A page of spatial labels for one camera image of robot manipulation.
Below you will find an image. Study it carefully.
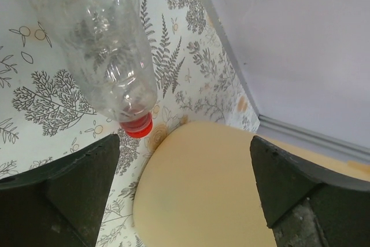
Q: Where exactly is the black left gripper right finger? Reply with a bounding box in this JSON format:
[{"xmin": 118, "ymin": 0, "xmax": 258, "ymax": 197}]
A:
[{"xmin": 250, "ymin": 136, "xmax": 369, "ymax": 246}]

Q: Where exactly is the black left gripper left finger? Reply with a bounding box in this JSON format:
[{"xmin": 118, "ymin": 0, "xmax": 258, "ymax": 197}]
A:
[{"xmin": 1, "ymin": 134, "xmax": 120, "ymax": 246}]

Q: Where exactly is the clear bottle red cap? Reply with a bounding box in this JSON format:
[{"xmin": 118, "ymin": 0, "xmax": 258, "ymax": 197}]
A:
[{"xmin": 29, "ymin": 0, "xmax": 157, "ymax": 138}]

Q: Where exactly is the yellow plastic bin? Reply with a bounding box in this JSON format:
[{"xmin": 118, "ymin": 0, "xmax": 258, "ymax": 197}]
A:
[{"xmin": 133, "ymin": 122, "xmax": 369, "ymax": 246}]

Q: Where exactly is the floral patterned table mat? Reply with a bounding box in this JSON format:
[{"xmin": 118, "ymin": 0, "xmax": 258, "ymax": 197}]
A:
[{"xmin": 1, "ymin": 0, "xmax": 260, "ymax": 246}]

